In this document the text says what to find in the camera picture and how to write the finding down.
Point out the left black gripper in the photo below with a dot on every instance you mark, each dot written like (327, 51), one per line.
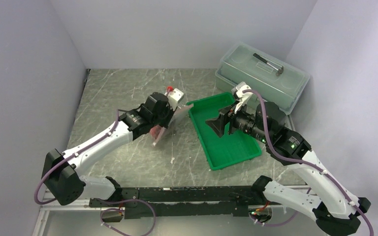
(171, 112)

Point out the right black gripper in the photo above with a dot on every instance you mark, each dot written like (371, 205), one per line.
(218, 124)

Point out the clear zip top bag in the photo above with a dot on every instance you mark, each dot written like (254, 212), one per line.
(158, 132)

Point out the green plastic tray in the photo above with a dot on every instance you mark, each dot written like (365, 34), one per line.
(229, 149)

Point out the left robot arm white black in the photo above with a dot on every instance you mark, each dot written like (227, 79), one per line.
(64, 172)

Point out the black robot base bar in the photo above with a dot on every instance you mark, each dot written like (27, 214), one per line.
(238, 201)

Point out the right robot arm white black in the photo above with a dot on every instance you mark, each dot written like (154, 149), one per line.
(334, 209)

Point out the pale green lidded storage box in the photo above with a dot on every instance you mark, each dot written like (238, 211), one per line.
(276, 80)

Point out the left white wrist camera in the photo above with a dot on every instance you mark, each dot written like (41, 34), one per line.
(174, 96)

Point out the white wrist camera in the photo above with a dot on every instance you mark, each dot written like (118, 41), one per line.
(174, 96)
(241, 96)

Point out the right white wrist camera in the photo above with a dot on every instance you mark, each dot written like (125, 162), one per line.
(241, 96)

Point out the aluminium frame rail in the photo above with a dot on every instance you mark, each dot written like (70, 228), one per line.
(70, 190)

